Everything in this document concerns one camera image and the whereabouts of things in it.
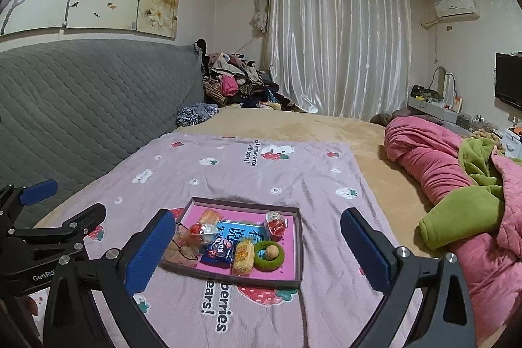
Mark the black television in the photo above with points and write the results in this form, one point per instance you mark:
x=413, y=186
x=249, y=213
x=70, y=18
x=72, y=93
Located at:
x=509, y=81

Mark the oval mirror white frame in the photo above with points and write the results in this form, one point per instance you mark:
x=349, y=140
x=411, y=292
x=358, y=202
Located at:
x=434, y=81

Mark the white hanging plush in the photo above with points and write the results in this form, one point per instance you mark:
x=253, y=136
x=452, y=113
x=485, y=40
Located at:
x=258, y=22

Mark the blue patterned cloth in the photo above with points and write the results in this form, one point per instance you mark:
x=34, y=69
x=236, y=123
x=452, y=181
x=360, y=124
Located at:
x=195, y=114

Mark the small yellow snack pack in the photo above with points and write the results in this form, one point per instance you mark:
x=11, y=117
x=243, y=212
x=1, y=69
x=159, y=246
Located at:
x=242, y=258

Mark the blue cookie packet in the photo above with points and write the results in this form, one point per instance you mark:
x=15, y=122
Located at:
x=216, y=254

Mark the grey dresser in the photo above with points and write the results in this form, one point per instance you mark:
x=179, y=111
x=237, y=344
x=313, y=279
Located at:
x=436, y=111

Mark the purple printed blanket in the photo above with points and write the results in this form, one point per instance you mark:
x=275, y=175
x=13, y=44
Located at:
x=285, y=168

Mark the white curtain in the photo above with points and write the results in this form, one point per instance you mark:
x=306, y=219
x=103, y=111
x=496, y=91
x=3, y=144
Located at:
x=334, y=38

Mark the white storage cabinet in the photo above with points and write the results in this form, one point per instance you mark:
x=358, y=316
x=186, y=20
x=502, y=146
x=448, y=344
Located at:
x=513, y=142

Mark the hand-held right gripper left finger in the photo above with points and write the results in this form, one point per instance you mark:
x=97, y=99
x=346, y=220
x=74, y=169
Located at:
x=149, y=250

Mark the grey quilted headboard cover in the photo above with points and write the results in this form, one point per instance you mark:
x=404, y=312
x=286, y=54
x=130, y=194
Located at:
x=81, y=107

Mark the pile of clothes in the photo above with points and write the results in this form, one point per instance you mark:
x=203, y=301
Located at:
x=236, y=83

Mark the large yellow wafer pack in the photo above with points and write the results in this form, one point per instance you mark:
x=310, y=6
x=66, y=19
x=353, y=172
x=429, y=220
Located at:
x=210, y=216

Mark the green fuzzy scrunchie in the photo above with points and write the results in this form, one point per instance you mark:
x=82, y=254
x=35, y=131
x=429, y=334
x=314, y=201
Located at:
x=261, y=264

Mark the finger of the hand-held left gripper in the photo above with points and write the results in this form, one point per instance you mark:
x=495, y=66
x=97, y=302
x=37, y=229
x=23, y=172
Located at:
x=38, y=191
x=81, y=219

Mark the white air conditioner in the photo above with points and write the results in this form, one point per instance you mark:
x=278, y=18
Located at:
x=456, y=7

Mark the blue and red capsule toy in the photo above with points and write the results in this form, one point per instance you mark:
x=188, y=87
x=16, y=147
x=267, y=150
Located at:
x=276, y=225

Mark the green fleece blanket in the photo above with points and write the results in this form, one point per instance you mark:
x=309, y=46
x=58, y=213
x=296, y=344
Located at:
x=461, y=217

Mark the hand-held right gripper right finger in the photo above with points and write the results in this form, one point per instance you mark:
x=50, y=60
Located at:
x=367, y=250

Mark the beige sheer scrunchie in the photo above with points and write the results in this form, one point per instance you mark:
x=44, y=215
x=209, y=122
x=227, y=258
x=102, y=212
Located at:
x=181, y=254

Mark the dark grey shallow box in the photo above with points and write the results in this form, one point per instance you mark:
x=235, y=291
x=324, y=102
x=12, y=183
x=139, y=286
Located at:
x=244, y=278

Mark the walnut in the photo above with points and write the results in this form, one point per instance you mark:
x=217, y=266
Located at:
x=272, y=252

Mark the beige bed sheet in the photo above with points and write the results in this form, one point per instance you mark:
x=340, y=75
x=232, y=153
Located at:
x=306, y=128

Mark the brown pillow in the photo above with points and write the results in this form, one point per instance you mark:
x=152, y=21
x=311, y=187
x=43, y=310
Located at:
x=389, y=116

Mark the pink quilt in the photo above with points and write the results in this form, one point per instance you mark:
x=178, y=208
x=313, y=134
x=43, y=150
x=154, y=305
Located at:
x=420, y=156

